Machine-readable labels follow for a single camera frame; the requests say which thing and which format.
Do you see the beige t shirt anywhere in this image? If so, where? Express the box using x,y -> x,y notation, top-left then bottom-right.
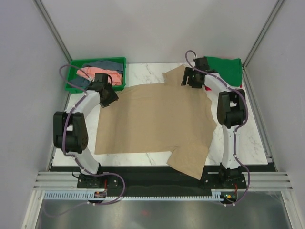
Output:
95,65 -> 216,179

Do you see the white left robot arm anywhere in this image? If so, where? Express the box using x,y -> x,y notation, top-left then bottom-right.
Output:
53,73 -> 118,187

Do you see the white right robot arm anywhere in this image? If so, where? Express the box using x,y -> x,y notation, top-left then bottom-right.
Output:
181,57 -> 248,188

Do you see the folded red t shirt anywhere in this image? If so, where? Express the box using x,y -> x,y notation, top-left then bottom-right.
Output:
204,84 -> 243,91

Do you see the salmon pink t shirt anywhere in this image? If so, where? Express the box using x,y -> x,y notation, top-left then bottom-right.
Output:
76,67 -> 122,85

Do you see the blue grey t shirt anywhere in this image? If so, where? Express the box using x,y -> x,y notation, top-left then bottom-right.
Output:
70,60 -> 123,88

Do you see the folded green t shirt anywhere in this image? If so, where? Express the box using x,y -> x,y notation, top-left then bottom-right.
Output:
206,56 -> 242,87

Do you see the green plastic bin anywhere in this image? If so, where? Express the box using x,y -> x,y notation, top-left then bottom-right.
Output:
66,57 -> 126,91

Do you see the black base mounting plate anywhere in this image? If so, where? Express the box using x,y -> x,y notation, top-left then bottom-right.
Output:
77,166 -> 247,195

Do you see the left aluminium frame post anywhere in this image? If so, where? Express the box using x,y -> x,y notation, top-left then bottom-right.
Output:
33,0 -> 72,63

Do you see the aluminium frame post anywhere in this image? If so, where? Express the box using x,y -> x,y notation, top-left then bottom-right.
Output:
243,0 -> 286,70
33,0 -> 72,63

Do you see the white slotted cable duct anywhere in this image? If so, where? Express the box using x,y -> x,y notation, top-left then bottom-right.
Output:
44,190 -> 236,201

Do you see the aluminium front frame rail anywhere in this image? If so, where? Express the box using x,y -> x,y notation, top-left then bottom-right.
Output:
34,172 -> 293,191

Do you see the right aluminium frame post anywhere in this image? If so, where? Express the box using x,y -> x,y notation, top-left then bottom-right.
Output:
243,0 -> 286,70

